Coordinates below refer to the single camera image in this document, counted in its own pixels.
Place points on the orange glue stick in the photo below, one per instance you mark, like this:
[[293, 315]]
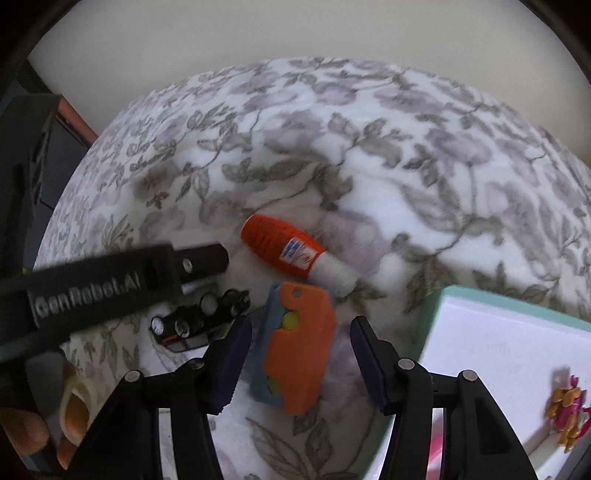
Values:
[[277, 242]]

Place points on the yellow and red figurine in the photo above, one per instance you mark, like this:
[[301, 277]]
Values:
[[568, 406]]

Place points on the dark cabinet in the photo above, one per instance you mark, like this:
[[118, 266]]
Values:
[[69, 157]]

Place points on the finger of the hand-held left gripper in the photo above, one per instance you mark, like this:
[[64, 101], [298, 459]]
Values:
[[203, 261]]

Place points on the black toy car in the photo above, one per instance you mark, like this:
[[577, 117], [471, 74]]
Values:
[[203, 318]]

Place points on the orange and blue plastic toy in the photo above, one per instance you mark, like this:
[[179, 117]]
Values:
[[304, 346]]

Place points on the white tray with green rim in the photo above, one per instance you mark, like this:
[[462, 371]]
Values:
[[498, 341]]

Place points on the orange wooden panel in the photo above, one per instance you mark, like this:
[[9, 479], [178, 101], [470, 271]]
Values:
[[76, 117]]

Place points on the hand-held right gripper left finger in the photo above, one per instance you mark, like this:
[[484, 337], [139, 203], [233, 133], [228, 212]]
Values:
[[233, 364]]

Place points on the floral grey and white blanket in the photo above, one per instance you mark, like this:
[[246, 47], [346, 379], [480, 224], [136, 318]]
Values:
[[415, 161]]

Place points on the person's left hand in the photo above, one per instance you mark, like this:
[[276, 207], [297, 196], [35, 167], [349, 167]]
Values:
[[23, 431]]

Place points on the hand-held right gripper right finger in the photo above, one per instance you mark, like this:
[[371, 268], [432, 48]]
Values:
[[369, 360]]

